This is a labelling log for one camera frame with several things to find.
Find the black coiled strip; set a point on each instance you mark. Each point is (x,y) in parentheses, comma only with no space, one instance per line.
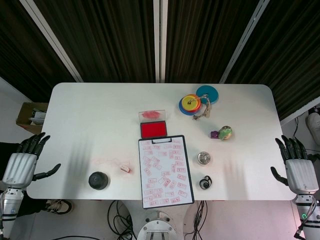
(203,183)

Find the white red rubber stamp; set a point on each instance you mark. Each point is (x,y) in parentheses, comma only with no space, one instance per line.
(125,168)

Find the beige black sneaker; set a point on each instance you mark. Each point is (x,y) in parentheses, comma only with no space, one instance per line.
(58,206)

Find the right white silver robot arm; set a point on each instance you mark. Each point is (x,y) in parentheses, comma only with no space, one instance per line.
(306,207)

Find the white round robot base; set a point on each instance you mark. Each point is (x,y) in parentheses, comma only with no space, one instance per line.
(157,228)

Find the black clipboard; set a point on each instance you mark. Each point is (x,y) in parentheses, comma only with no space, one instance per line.
(161,140)

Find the red ink pad clear lid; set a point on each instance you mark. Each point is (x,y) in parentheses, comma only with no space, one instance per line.
(153,130)

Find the white shoe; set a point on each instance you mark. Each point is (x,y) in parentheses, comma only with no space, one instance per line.
(313,122)

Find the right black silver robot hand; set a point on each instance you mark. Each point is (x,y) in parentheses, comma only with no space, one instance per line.
(301,175)

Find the brown cardboard box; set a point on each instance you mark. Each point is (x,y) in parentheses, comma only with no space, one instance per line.
(25,113)

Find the white paper with red stamps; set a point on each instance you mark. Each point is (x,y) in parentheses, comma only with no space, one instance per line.
(162,175)

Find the teal wooden disc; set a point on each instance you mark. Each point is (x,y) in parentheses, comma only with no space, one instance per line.
(211,91)

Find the dark pleated curtain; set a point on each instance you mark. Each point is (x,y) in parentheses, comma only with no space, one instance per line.
(112,37)

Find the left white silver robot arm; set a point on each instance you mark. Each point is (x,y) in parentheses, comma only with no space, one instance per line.
(10,207)

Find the white slanted frame post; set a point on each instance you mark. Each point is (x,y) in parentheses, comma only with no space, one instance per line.
(246,37)
(50,37)

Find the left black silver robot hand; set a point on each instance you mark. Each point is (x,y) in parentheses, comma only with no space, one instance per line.
(21,167)

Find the purple toy block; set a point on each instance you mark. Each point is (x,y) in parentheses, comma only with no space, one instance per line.
(213,135)

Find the white upright frame post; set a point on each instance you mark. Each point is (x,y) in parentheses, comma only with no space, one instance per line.
(160,37)

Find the clear jar of metal clips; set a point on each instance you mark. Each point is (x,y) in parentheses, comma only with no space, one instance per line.
(204,158)

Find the green matryoshka doll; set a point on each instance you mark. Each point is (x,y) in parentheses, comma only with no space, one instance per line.
(225,133)

